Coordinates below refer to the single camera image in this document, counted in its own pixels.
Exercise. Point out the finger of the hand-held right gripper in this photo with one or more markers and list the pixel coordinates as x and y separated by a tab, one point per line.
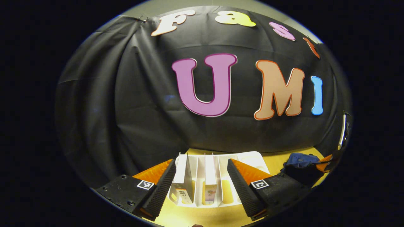
325	164

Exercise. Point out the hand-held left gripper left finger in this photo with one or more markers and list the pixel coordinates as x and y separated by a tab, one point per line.
161	192

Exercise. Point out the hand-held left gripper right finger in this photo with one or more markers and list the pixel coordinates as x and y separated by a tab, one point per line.
243	195

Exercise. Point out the blue schoolbag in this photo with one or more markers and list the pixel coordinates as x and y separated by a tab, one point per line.
300	167

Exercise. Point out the dark grey book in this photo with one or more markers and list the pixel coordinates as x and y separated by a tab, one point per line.
182	176

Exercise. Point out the pink book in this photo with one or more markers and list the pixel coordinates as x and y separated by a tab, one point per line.
210	176

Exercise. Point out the white bookshelf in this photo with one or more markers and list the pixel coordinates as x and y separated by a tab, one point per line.
199	176

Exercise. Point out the black backdrop cloth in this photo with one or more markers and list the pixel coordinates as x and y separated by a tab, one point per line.
142	94

